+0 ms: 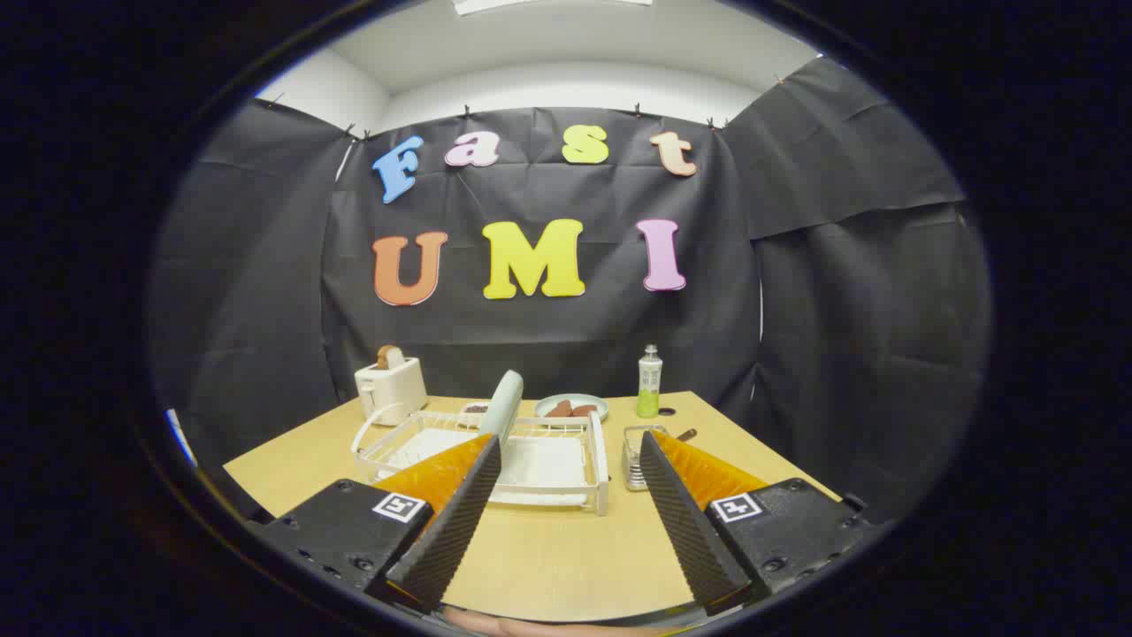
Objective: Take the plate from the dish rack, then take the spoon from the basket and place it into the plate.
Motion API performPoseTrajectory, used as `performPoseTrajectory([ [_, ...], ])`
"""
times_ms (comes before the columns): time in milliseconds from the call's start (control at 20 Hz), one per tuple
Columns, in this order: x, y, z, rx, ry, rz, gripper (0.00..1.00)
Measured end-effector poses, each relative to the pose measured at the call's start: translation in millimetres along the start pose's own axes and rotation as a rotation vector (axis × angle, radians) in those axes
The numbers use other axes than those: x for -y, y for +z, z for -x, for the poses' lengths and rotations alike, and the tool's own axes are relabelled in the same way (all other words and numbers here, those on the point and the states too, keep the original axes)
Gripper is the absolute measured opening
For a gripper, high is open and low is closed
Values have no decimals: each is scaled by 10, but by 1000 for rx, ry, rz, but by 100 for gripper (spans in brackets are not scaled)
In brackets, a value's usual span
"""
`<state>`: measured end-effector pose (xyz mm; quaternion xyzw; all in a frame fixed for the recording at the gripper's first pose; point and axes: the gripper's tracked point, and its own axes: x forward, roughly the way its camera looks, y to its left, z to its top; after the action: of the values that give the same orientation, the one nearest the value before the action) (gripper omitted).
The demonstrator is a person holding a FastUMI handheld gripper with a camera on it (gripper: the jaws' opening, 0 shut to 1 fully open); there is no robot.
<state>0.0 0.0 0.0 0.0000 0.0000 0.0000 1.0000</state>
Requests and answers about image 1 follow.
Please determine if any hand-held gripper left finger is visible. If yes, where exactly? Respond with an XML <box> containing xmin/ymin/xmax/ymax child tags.
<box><xmin>256</xmin><ymin>434</ymin><xmax>502</xmax><ymax>614</ymax></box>

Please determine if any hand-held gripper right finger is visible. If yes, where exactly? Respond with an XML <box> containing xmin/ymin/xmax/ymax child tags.
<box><xmin>639</xmin><ymin>431</ymin><xmax>872</xmax><ymax>618</ymax></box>

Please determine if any clear wire basket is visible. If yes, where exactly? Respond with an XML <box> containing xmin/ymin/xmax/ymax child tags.
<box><xmin>622</xmin><ymin>425</ymin><xmax>669</xmax><ymax>492</ymax></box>

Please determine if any white wire dish rack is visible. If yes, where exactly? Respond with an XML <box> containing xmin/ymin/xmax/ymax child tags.
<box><xmin>351</xmin><ymin>403</ymin><xmax>611</xmax><ymax>517</ymax></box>

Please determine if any large light green plate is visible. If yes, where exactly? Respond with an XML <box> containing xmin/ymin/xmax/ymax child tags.
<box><xmin>478</xmin><ymin>370</ymin><xmax>524</xmax><ymax>448</ymax></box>

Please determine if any small light green plate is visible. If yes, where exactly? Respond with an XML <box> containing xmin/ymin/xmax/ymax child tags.
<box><xmin>533</xmin><ymin>394</ymin><xmax>609</xmax><ymax>423</ymax></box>

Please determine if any white drain tray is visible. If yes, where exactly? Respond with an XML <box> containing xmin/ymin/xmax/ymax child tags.
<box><xmin>389</xmin><ymin>429</ymin><xmax>589</xmax><ymax>507</ymax></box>

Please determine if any green and white bottle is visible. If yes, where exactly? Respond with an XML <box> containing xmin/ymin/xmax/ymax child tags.
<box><xmin>637</xmin><ymin>344</ymin><xmax>663</xmax><ymax>418</ymax></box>

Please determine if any white toaster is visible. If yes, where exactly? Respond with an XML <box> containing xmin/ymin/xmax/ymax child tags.
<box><xmin>355</xmin><ymin>357</ymin><xmax>429</xmax><ymax>426</ymax></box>

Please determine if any black backdrop cloth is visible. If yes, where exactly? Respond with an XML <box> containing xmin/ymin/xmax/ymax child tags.
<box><xmin>146</xmin><ymin>58</ymin><xmax>996</xmax><ymax>523</ymax></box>

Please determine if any white device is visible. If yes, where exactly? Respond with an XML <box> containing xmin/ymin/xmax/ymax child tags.
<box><xmin>165</xmin><ymin>409</ymin><xmax>197</xmax><ymax>467</ymax></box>

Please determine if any ceiling light panel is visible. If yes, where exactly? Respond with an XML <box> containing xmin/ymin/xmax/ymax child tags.
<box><xmin>453</xmin><ymin>0</ymin><xmax>654</xmax><ymax>16</ymax></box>

